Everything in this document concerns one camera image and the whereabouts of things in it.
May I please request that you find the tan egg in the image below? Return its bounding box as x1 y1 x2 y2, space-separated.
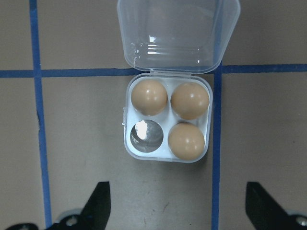
170 81 210 120
130 80 168 116
167 122 206 161

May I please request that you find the clear plastic egg box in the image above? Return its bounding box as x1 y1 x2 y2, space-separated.
117 0 241 163

